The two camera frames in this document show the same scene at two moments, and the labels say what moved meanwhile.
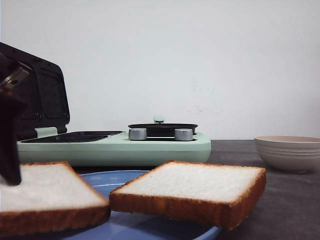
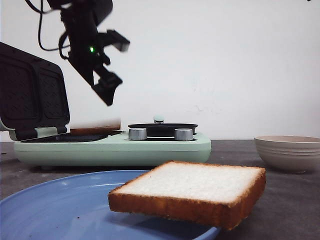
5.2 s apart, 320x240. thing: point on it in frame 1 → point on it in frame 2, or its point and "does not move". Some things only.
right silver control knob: (183, 134) does not move
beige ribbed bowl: (290, 154) does not move
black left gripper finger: (12, 106) → (86, 53)
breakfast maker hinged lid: (46, 104) does not move
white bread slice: (217, 194) does not move
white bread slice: (50, 198) → (87, 125)
